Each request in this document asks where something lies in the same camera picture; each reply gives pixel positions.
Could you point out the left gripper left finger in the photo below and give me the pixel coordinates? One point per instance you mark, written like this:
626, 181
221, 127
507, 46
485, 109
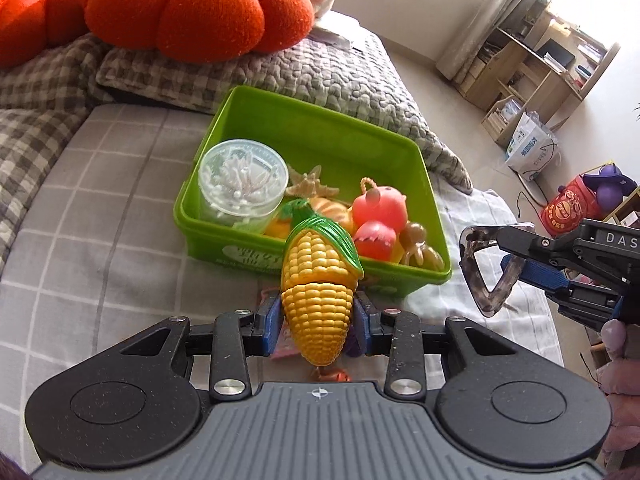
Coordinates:
237, 335

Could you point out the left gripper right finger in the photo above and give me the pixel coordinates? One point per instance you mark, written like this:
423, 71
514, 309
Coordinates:
397, 335

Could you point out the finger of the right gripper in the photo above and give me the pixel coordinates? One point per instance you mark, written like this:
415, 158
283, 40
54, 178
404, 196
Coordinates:
536, 274
540, 245

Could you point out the small brown tiger figurine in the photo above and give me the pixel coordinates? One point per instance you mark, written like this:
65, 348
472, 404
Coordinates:
330, 374

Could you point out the tortoiseshell hair clip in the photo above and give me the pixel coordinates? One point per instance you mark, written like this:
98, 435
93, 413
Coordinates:
474, 239

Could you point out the yellow toy corn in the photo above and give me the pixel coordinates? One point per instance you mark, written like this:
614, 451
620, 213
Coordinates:
321, 271

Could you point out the brown octopus toy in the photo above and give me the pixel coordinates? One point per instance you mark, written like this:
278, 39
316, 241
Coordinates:
417, 252

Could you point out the yellow plastic funnel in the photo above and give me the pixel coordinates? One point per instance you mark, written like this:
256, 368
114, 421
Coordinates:
280, 228

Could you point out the pink pig toy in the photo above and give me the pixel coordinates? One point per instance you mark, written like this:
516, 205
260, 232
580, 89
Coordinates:
380, 213

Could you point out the yellow toy pumpkin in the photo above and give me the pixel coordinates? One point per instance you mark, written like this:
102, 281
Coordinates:
331, 209

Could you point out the clear cotton swab jar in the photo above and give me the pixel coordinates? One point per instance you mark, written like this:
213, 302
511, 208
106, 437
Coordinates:
241, 184

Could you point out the beige starfish toy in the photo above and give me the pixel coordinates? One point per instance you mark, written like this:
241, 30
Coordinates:
308, 184

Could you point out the person's right hand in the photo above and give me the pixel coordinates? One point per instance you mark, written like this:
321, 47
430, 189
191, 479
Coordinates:
619, 381

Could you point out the purple toy grapes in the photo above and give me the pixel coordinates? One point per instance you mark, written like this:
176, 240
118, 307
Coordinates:
351, 346

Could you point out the pink card box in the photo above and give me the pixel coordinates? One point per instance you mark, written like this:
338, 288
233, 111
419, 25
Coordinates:
285, 339

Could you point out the red lantern toy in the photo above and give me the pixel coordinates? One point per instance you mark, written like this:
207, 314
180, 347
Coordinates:
575, 202

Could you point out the white wooden cabinet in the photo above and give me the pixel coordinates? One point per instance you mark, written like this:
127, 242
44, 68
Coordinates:
628, 213

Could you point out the purple plush toy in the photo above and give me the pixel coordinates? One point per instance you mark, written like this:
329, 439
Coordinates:
610, 185

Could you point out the white paper shopping bag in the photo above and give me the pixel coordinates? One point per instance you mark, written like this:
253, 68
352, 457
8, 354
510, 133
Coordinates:
532, 148

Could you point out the light grey grid sheet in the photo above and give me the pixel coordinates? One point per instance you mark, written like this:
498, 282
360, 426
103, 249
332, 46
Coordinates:
98, 258

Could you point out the wooden desk shelf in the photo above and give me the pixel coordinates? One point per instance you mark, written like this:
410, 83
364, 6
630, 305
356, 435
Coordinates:
541, 65

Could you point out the green plastic storage bin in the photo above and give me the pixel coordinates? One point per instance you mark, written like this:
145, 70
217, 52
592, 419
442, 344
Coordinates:
348, 149

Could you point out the grey checked quilted blanket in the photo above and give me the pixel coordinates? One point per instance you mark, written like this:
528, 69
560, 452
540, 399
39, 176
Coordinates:
45, 101

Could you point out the beige curtain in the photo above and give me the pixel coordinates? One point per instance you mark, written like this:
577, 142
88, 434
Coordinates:
458, 56

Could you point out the white folded cloth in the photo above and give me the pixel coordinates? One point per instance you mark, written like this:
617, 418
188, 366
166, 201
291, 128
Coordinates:
336, 30

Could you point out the large orange pumpkin cushion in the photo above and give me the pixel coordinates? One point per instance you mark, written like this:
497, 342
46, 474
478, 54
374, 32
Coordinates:
200, 31

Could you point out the small orange pumpkin cushion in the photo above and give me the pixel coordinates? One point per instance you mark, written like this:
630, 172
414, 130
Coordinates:
29, 27

